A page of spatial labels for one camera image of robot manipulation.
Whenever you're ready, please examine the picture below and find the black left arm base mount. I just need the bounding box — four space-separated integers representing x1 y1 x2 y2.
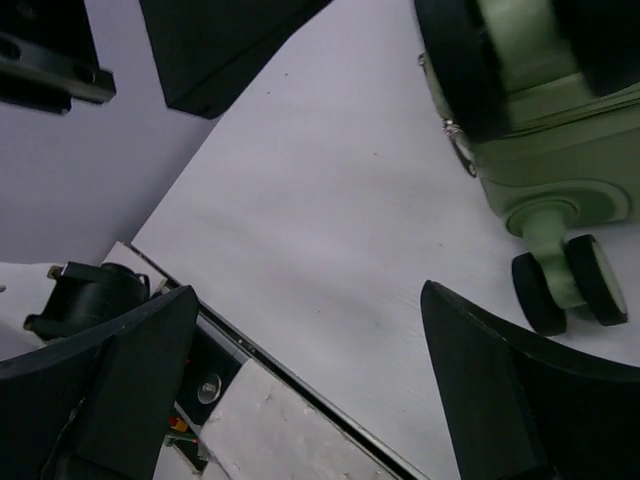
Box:
22 261 251 471

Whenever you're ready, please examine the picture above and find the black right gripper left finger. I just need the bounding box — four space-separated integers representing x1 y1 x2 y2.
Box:
1 286 199 479

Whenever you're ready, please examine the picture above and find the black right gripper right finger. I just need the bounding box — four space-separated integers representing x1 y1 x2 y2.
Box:
421 281 639 479

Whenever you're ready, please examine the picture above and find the aluminium table edge rail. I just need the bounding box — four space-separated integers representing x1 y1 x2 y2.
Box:
142 247 431 479

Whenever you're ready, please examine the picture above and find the green hard-shell suitcase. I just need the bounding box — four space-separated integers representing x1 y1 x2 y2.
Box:
414 1 639 336

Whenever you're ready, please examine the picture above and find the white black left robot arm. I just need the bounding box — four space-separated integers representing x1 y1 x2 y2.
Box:
1 1 327 119

